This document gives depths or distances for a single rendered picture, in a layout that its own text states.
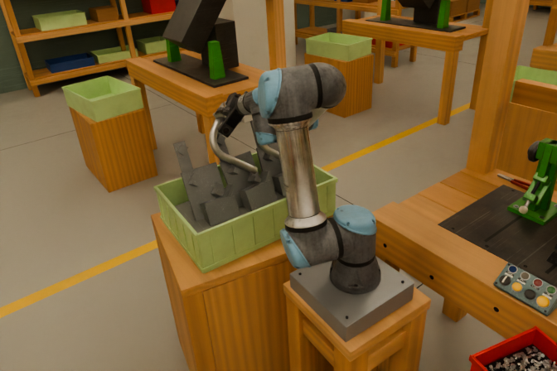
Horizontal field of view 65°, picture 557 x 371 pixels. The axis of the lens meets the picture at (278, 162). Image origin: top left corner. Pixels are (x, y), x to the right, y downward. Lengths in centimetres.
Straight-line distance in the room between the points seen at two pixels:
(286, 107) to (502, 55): 103
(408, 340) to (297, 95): 83
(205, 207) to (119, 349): 109
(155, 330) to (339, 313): 148
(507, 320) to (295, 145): 80
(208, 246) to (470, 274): 84
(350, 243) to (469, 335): 143
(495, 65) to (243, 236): 115
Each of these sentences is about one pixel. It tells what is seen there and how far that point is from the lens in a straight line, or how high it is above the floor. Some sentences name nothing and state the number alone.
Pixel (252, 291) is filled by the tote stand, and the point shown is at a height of 67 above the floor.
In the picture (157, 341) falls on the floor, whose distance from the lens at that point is 252.
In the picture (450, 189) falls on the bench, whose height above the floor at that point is 88.
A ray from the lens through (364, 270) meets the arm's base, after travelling 129.
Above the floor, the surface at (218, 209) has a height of 90.
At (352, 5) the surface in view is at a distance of 716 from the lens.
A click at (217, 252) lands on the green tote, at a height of 86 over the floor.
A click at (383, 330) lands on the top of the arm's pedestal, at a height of 85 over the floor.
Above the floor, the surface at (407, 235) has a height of 90.
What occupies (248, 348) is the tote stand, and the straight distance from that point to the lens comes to 188.
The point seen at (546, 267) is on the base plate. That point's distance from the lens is 157.
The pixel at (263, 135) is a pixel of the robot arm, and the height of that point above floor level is 124.
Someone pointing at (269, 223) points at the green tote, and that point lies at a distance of 164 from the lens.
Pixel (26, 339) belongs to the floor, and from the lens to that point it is 283.
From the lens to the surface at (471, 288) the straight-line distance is 149.
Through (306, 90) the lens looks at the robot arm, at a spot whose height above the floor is 149.
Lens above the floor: 183
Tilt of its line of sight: 28 degrees down
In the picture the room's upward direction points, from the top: 3 degrees counter-clockwise
